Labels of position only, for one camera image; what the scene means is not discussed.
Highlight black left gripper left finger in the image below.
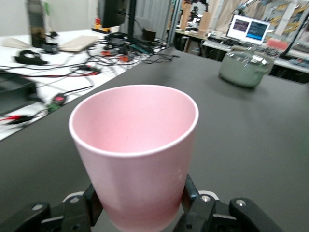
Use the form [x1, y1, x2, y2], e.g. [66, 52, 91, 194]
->
[0, 183, 103, 232]

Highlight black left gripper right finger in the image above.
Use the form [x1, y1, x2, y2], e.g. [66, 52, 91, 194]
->
[173, 174, 285, 232]

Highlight pink plastic cup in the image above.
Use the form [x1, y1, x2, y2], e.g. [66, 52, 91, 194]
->
[68, 84, 199, 232]

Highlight dark grey table mat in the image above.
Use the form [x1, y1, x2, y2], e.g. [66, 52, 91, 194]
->
[0, 47, 309, 232]

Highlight red alligator clip leads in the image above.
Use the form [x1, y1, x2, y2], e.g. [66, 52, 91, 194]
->
[0, 115, 34, 126]

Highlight green terminal block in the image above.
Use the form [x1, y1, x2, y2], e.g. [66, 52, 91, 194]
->
[46, 102, 61, 114]

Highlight sage green cooking pot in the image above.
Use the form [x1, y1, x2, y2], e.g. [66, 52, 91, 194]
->
[218, 45, 275, 89]

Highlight glass pot lid beige knob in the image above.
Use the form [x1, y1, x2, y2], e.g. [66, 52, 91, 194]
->
[225, 45, 275, 70]

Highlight small black round device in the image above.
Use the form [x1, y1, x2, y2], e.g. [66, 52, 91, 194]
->
[41, 42, 60, 54]

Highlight beige keyboard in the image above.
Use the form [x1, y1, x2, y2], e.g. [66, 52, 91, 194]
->
[58, 35, 101, 53]

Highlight beige flat pad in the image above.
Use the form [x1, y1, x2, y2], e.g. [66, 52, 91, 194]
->
[1, 37, 31, 49]

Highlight red flat box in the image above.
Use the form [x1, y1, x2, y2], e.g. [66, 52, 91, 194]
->
[265, 37, 290, 51]

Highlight open laptop lit screen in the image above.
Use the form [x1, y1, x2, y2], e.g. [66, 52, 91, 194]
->
[226, 14, 271, 46]

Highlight yellow emergency stop box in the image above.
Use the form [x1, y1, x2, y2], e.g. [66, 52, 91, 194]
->
[91, 17, 112, 33]

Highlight small black box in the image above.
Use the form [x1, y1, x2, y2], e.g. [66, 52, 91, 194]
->
[142, 27, 157, 42]

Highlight tall dark bottle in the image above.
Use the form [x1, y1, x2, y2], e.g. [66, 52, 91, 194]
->
[26, 0, 47, 49]

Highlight black monitor on stand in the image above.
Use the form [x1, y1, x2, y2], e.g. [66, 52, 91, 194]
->
[98, 0, 140, 42]

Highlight red thin cable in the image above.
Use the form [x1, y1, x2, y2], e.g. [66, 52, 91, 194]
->
[21, 69, 102, 78]

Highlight black round strap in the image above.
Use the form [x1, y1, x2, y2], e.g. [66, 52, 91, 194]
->
[13, 49, 49, 66]

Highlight thin black cable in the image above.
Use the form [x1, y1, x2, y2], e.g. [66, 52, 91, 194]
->
[141, 52, 181, 65]

